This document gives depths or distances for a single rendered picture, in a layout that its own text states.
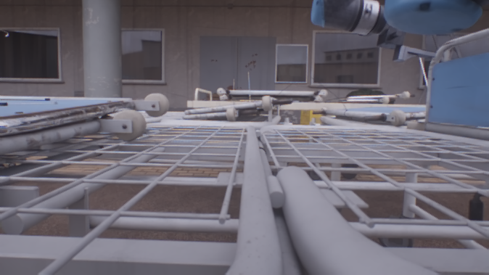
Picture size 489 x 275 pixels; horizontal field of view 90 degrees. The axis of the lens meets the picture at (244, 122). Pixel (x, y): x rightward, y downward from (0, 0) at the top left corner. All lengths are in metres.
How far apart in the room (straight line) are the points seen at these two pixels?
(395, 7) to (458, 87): 0.64
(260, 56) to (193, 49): 1.69
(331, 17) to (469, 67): 0.41
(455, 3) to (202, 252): 0.33
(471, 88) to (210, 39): 6.03
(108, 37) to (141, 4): 2.54
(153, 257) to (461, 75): 0.89
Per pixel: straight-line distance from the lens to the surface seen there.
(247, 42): 6.47
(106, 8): 5.11
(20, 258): 0.29
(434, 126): 1.01
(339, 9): 0.75
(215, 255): 0.23
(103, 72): 4.89
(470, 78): 0.92
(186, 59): 6.64
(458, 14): 0.34
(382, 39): 0.82
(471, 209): 0.83
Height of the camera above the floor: 0.57
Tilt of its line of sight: 4 degrees down
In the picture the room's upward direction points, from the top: 1 degrees clockwise
